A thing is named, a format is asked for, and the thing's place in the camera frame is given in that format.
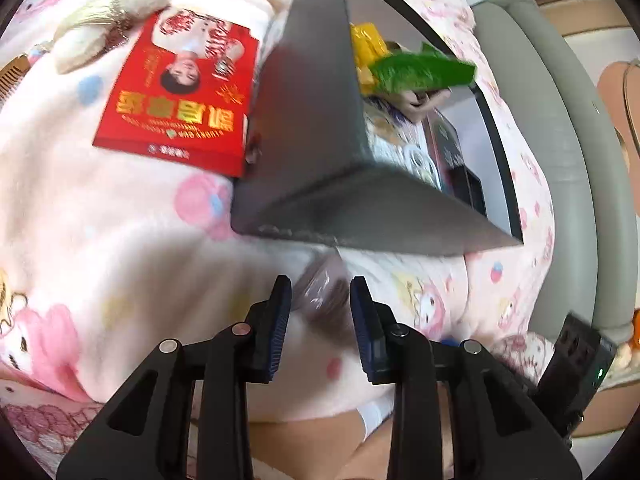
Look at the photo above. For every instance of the person's leg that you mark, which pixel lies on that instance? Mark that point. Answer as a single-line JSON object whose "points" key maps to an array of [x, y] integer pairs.
{"points": [[310, 450]]}

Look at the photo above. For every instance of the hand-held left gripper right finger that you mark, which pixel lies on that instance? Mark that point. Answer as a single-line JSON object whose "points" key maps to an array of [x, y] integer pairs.
{"points": [[362, 330]]}

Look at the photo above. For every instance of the clear plastic wrapper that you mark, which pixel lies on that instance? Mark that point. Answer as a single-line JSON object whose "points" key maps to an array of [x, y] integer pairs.
{"points": [[325, 300]]}

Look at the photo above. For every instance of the green snack wrapper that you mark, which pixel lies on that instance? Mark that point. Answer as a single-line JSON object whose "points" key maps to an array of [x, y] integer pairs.
{"points": [[370, 45]]}

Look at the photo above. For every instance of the gold tassel charm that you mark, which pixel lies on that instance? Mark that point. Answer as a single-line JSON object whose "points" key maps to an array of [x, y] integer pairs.
{"points": [[95, 17]]}

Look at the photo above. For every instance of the small black box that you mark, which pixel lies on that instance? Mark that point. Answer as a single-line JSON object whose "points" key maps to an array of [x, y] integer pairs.
{"points": [[450, 150]]}

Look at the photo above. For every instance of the grey-green sofa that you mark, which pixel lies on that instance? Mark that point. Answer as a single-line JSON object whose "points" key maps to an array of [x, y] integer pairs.
{"points": [[550, 135]]}

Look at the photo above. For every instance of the printed book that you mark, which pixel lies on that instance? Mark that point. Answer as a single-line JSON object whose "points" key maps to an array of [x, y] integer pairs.
{"points": [[390, 140]]}

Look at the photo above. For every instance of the pink printed blanket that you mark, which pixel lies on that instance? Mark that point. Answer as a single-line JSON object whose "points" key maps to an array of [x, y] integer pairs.
{"points": [[100, 240]]}

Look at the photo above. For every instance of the wooden comb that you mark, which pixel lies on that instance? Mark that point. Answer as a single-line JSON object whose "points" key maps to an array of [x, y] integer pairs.
{"points": [[10, 82]]}

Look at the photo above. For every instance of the red envelope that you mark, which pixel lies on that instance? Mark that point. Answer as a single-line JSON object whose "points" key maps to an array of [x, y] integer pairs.
{"points": [[150, 125]]}

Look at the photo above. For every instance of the grey cardboard box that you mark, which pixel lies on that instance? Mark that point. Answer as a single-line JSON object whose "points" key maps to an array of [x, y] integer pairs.
{"points": [[310, 135]]}

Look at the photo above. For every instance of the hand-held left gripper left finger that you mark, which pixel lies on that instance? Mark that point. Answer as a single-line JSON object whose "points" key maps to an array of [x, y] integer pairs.
{"points": [[280, 330]]}

